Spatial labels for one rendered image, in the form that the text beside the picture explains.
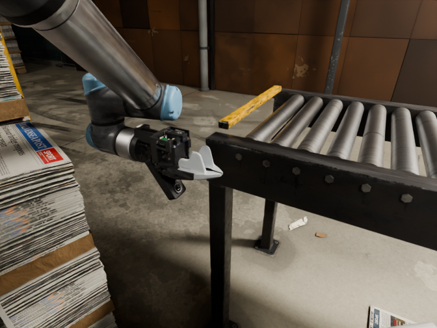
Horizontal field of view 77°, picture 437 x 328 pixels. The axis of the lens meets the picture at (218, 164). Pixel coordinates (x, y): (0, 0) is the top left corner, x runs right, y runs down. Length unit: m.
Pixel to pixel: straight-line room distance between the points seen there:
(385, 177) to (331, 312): 0.86
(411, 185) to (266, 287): 0.90
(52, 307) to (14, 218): 0.24
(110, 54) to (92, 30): 0.05
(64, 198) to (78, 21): 0.33
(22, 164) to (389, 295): 1.40
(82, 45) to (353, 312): 1.28
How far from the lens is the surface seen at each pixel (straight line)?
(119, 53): 0.46
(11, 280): 0.67
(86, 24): 0.41
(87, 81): 0.67
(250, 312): 1.27
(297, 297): 1.34
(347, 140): 0.71
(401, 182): 0.58
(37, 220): 0.61
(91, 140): 0.73
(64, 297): 0.75
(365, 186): 0.58
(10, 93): 0.81
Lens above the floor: 1.06
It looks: 29 degrees down
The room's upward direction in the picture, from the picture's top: straight up
